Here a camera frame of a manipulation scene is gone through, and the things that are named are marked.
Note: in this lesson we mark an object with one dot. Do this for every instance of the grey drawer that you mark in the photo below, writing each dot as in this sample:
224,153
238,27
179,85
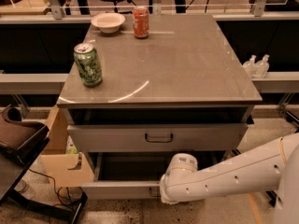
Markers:
127,175
157,138

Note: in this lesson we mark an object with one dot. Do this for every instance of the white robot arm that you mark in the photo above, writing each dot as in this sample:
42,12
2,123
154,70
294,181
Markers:
184,182

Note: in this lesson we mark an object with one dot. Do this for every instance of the grey drawer cabinet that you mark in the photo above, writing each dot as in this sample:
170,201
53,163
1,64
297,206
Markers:
184,72

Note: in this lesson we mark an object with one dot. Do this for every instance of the grey top drawer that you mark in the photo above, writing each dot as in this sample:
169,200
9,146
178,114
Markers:
157,138

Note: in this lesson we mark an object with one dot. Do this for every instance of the green soda can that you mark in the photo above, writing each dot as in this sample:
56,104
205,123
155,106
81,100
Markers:
88,64

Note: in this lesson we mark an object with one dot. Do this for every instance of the white bowl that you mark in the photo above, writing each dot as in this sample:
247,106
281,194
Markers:
108,23

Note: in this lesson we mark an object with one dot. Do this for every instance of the orange soda can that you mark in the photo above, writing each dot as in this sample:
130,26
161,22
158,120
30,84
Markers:
141,22

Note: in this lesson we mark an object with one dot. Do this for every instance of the clear bottle left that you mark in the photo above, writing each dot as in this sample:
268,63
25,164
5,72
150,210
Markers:
249,65

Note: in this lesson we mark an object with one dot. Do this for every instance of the clear bottle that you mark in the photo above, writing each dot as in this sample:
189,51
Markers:
261,67
249,65

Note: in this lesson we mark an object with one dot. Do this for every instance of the cardboard box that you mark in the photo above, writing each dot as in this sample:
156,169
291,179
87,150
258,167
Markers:
60,158

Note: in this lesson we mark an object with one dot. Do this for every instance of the clear bottle right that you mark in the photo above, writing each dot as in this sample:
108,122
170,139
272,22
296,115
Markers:
261,67

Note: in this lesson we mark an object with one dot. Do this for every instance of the black chair left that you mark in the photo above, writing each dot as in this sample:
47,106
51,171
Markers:
20,144

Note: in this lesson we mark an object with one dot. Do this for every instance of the black metal stand leg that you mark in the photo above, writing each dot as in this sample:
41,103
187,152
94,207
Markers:
266,136

